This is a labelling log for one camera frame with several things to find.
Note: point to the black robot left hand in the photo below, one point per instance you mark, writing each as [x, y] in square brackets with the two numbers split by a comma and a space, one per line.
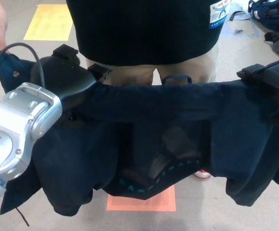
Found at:
[62, 79]

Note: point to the navy blue coat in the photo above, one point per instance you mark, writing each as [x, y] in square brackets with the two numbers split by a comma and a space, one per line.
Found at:
[153, 108]

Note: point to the person's left red white sneaker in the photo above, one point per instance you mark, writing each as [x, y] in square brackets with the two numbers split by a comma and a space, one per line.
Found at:
[203, 173]

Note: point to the yellow floor sheet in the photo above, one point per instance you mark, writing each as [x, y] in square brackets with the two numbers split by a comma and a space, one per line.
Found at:
[49, 22]

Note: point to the small dark floor scrap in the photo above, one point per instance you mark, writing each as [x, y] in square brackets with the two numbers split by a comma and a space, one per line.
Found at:
[238, 30]

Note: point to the navy blue backpack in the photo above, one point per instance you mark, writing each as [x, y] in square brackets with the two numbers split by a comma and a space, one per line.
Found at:
[271, 13]

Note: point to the black sweater with white patch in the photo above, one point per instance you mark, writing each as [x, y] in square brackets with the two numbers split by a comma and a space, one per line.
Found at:
[141, 29]

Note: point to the orange floor sheet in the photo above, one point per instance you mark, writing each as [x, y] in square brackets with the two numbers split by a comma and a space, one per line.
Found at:
[141, 203]

